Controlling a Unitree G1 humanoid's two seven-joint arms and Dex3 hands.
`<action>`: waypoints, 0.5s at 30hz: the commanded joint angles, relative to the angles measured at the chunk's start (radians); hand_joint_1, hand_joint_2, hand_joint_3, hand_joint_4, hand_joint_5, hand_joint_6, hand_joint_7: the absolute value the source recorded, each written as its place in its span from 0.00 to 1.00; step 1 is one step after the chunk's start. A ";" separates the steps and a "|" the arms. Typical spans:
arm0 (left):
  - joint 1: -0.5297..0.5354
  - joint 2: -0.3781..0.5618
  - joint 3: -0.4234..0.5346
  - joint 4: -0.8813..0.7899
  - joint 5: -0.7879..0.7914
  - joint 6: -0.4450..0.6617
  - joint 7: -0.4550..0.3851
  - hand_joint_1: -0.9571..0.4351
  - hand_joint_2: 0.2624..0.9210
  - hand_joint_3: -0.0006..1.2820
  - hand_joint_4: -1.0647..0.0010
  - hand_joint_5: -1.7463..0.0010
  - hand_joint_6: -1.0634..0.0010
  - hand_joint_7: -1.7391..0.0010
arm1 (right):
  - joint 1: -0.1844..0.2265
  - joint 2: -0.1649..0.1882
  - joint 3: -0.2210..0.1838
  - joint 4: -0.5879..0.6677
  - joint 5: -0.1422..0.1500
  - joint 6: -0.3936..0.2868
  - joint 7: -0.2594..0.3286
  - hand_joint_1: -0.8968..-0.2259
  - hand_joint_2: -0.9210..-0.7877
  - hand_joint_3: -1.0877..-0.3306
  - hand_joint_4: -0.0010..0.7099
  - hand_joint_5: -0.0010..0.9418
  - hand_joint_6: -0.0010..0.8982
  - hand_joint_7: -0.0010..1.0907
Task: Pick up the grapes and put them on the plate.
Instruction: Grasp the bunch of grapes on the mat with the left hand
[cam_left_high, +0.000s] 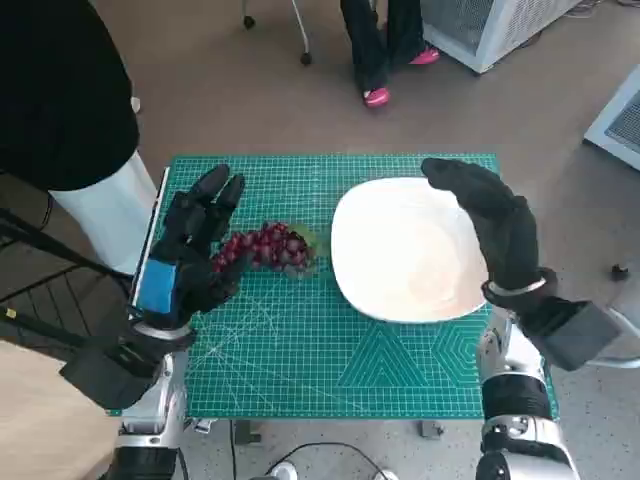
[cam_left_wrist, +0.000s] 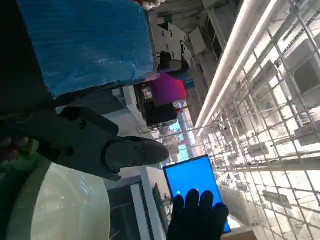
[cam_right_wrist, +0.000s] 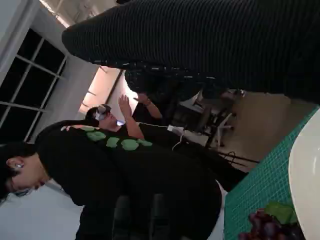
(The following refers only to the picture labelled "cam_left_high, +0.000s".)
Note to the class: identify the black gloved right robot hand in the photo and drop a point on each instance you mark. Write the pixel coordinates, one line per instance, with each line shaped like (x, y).
(505, 225)

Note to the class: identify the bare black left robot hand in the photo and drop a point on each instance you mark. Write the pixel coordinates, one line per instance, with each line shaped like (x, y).
(200, 280)

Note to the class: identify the red toy grape bunch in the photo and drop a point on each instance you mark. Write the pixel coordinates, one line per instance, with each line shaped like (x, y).
(275, 247)

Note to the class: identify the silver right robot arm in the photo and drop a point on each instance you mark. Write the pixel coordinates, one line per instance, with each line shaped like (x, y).
(510, 395)

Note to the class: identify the white square plate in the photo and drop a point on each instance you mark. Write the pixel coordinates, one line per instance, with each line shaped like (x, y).
(400, 250)

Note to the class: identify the green cutting mat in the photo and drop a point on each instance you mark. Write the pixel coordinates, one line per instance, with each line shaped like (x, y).
(300, 350)

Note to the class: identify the small black caster wheel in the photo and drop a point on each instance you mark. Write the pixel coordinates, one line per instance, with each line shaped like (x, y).
(620, 270)

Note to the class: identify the small white mesh cabinet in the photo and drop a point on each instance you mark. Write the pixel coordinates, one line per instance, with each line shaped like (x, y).
(620, 120)

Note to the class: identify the black metal rack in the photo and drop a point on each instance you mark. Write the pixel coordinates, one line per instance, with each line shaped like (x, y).
(10, 320)

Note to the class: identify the large white mesh cabinet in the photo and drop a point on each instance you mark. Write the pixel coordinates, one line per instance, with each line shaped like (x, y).
(500, 30)

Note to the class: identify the white round floor object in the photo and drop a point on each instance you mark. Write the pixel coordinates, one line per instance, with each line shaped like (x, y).
(385, 474)
(285, 471)

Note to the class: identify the beige wooden board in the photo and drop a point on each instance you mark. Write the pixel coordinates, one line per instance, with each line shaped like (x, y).
(40, 425)

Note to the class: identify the seated person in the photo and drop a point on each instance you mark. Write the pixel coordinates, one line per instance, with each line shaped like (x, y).
(370, 50)

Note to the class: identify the wheeled chair base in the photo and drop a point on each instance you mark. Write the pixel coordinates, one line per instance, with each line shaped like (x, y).
(306, 58)

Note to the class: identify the standing person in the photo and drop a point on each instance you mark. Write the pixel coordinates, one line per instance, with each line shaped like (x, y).
(50, 75)

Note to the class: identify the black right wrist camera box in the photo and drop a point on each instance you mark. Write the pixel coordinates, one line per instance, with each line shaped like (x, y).
(575, 335)

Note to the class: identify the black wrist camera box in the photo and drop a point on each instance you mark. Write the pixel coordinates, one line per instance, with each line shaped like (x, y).
(575, 335)
(110, 375)

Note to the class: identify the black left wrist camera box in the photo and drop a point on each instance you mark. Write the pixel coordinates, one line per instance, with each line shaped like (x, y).
(110, 375)

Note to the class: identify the grey metal table bracket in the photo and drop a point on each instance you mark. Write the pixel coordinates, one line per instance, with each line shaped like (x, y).
(430, 430)
(247, 432)
(202, 426)

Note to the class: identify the grey chair frame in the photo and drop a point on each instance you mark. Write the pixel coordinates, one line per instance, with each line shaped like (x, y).
(625, 362)

